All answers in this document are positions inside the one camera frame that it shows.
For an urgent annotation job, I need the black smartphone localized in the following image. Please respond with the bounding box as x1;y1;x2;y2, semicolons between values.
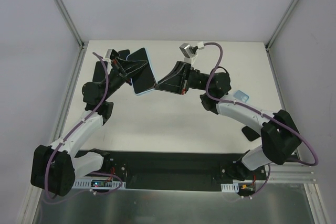
118;49;130;60
92;61;106;82

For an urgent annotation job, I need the light blue cased phone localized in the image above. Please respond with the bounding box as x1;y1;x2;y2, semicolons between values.
126;48;156;95

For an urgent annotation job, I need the light blue phone case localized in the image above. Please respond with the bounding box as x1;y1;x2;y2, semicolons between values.
233;90;249;102

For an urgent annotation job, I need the black cased phone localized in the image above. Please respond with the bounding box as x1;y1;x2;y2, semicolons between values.
241;126;260;142

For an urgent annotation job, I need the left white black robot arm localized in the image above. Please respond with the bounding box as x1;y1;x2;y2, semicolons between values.
30;57;149;196

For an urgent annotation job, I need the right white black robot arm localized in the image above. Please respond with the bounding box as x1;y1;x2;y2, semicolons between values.
155;61;301;181

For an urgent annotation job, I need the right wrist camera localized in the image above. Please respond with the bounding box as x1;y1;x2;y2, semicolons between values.
179;43;198;65

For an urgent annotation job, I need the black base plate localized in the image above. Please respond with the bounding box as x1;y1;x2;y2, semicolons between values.
76;149;300;190

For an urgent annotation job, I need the left aluminium corner post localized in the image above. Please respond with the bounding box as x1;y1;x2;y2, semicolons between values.
53;0;86;49

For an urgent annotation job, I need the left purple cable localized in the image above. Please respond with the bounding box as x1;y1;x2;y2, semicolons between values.
41;52;124;205

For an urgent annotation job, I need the purple cable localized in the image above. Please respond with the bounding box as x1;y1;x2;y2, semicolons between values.
203;42;320;203
41;52;124;205

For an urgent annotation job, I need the left white cable duct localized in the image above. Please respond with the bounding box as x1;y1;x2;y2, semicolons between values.
72;178;126;190

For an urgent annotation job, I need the white cable duct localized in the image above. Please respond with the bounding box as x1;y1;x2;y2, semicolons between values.
72;178;126;190
220;183;239;193

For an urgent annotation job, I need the right white cable duct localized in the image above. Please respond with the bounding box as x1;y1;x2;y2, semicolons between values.
220;183;239;193

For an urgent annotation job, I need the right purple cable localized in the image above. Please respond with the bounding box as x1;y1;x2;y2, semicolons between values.
203;42;320;203

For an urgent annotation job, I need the aluminium frame rail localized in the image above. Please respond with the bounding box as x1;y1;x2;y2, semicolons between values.
269;163;317;184

